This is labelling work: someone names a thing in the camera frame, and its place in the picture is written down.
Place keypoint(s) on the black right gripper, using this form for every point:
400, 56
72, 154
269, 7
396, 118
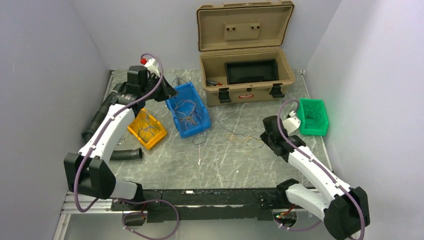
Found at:
264, 137

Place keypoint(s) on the black tray in toolbox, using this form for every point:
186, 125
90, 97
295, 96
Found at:
243, 72

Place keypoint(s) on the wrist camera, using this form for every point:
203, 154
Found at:
291, 123
150, 63

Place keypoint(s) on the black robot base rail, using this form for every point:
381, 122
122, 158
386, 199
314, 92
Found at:
208, 204

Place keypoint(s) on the silver wrench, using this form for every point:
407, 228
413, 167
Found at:
121, 141

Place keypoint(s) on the tools inside toolbox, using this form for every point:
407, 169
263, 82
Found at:
213, 83

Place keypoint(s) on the yellow plastic bin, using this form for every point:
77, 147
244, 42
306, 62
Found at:
147, 129

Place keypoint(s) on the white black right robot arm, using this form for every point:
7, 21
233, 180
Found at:
342, 209

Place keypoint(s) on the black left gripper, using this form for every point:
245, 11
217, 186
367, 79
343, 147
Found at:
167, 91

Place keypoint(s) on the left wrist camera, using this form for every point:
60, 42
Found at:
150, 63

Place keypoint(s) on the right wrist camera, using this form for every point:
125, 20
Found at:
291, 123

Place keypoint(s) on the blue plastic bin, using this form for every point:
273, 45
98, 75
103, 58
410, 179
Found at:
189, 114

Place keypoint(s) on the tan open toolbox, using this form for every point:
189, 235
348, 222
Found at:
237, 32

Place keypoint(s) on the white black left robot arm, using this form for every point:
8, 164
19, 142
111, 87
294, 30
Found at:
88, 172

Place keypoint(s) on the green plastic bin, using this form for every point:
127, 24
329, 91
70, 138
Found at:
313, 117

